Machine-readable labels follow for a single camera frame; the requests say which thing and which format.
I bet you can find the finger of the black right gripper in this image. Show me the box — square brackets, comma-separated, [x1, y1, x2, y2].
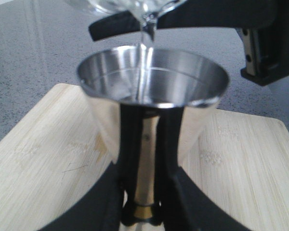
[88, 11, 140, 41]
[158, 0, 277, 29]

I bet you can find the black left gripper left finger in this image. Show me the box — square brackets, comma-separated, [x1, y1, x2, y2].
[42, 163, 124, 231]

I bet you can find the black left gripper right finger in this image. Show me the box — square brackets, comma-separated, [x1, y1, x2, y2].
[162, 166, 252, 231]

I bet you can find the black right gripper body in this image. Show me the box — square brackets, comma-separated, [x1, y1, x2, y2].
[236, 0, 289, 86]

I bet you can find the clear glass beaker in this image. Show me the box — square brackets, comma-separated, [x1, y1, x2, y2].
[66, 0, 185, 43]

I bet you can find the silver double jigger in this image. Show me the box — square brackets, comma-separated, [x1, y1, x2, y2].
[77, 46, 229, 226]

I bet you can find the light wooden cutting board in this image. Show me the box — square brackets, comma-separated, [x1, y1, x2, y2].
[0, 84, 289, 231]

